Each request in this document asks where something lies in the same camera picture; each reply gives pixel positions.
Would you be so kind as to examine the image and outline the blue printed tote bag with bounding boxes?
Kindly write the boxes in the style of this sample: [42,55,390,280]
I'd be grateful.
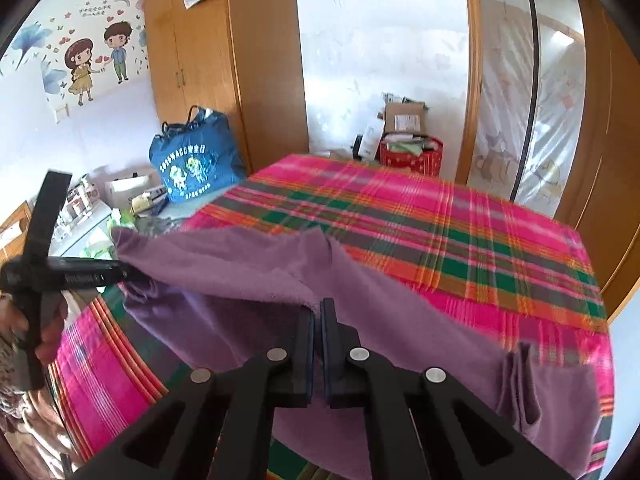
[149,106,247,205]

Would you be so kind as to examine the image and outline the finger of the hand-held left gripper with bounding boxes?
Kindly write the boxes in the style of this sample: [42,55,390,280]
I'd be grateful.
[107,261,147,286]

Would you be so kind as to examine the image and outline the purple pants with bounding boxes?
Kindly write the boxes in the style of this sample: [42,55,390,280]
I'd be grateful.
[111,225,603,480]

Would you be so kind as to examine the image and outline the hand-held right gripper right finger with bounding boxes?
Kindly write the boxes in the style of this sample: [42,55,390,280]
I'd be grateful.
[322,299,576,480]

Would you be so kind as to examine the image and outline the grey printed table cover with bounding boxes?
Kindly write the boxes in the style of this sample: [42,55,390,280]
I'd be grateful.
[55,195,201,261]

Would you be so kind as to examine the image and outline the black curtain strip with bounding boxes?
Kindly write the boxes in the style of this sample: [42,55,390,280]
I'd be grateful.
[510,0,542,201]

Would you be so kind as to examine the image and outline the white paper bag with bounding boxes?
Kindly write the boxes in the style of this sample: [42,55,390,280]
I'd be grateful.
[104,175,163,208]

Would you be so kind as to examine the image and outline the white carton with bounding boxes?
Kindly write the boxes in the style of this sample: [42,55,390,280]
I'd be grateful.
[361,115,386,161]

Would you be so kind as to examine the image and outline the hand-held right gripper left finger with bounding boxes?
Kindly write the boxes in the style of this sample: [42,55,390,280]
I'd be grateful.
[75,312,315,480]

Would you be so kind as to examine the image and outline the cardboard box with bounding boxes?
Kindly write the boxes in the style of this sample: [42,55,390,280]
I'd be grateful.
[384,101,430,136]

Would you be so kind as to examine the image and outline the person's left hand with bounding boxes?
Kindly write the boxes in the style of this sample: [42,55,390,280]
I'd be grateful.
[0,292,69,362]

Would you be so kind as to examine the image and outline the cartoon wall sticker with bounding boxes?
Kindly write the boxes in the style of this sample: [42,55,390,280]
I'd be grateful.
[0,0,151,108]

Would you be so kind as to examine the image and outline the pink green plaid bed sheet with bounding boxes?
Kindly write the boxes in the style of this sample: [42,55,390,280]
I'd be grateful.
[47,152,616,480]

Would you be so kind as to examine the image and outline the red basket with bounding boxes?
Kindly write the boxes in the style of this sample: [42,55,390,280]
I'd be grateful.
[379,135,445,177]

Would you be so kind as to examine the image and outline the wooden wardrobe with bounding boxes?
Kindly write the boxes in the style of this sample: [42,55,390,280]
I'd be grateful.
[144,0,308,176]

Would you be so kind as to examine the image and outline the wooden door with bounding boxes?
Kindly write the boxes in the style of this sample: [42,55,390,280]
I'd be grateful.
[555,0,640,311]

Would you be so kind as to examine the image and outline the cluster of small bottles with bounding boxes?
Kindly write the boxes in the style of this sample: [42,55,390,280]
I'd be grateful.
[55,172,108,233]

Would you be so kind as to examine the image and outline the wooden nightstand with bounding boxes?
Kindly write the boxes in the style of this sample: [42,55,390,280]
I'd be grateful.
[0,200,31,261]

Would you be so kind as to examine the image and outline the wooden door frame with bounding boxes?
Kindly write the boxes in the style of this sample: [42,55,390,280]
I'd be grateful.
[460,0,601,231]

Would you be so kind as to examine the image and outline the clear plastic door curtain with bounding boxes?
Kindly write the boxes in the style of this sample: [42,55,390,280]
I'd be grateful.
[472,0,586,218]

